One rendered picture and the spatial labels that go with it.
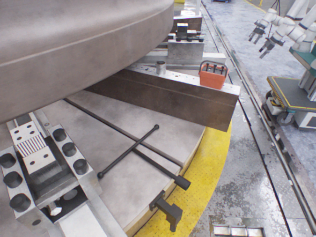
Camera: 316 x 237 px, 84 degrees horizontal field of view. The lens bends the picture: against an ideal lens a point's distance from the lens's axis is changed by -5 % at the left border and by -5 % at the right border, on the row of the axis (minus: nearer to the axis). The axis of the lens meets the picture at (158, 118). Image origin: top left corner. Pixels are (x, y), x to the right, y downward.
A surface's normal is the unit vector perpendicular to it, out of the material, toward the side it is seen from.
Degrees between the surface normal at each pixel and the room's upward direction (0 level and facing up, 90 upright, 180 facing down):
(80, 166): 0
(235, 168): 0
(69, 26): 50
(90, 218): 0
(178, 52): 90
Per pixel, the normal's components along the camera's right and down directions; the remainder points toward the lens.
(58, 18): 0.73, 0.17
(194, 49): -0.05, 0.65
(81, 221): 0.00, -0.76
